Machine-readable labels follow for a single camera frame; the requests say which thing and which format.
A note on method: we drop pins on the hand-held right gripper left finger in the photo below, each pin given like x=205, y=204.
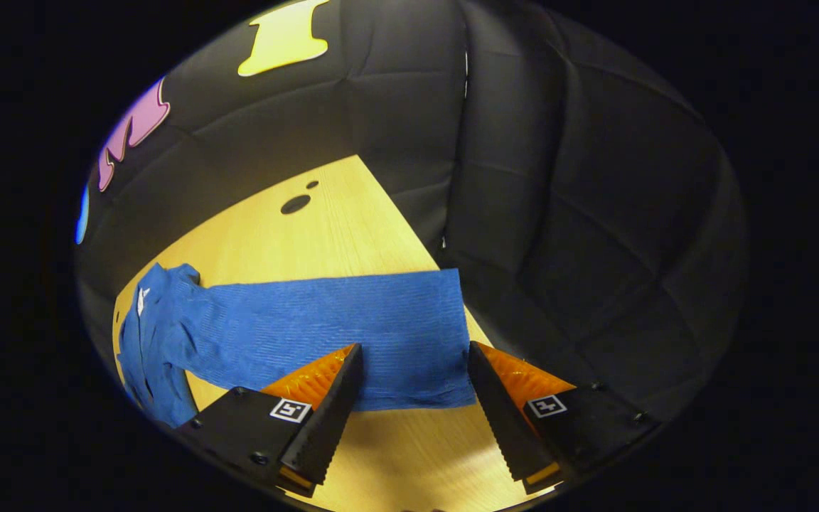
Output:
x=328, y=419

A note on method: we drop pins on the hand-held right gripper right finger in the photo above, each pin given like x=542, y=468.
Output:
x=502, y=419

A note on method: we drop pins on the blue button shirt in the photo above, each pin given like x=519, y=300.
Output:
x=324, y=327

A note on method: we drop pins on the black backdrop cloth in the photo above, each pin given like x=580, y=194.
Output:
x=559, y=213

